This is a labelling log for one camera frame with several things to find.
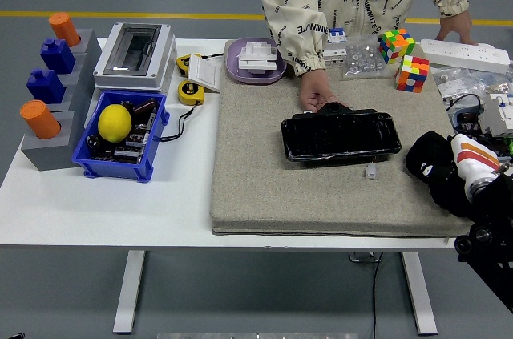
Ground orange cylinder peg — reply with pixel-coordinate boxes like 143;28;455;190
48;12;82;48
19;99;63;140

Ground blue plastic bin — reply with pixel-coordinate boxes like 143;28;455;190
71;89;172;184

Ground purple shallow tray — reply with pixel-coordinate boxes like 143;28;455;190
224;37;288;84

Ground yellow tape measure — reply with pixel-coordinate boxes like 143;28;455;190
175;53;202;78
177;79;206;107

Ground white plastic parts stack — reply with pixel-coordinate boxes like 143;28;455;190
237;41;280;76

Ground grey electrical enclosure box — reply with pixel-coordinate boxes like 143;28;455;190
92;22;178;94

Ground blue block peg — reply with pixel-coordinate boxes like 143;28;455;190
39;38;77;75
26;68;67;105

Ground multicoloured puzzle cube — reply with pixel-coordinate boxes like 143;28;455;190
378;28;417;65
394;54;430;94

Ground person's right hand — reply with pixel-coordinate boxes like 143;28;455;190
298;68;351;113

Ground grey-brown fabric mat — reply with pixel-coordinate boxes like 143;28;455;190
208;38;486;239

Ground grey under-table bracket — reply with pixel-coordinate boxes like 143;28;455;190
348;252;381;264

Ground person's left hand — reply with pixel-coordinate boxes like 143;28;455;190
434;9;480;46

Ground white power strip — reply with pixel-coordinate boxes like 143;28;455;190
419;38;512;75

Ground yellow lemon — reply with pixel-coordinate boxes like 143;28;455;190
97;104;133;143

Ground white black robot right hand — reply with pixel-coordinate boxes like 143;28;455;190
417;132;502;203

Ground white blue circuit breaker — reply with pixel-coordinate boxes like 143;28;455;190
322;28;348;70

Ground clear bags of small parts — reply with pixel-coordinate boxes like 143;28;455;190
432;65;513;104

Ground black rag with red patch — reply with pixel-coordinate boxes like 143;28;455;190
405;131;479;220

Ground thin black cord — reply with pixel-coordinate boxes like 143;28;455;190
445;93;484;112

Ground black hanging cable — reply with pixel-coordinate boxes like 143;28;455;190
370;252;382;339

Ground grey stepped block holder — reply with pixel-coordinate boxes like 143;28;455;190
20;28;103;172

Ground light blue tray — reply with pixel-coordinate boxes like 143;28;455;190
451;107;513;162

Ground black glossy display panel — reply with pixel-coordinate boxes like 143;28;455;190
280;101;402;170

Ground clear bag of metal nuts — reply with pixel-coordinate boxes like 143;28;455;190
340;34;389;82

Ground white table leg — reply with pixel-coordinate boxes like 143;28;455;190
400;252;438;336
112;249;147;335

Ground white wall switch plate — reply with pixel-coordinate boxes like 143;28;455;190
187;54;223;95

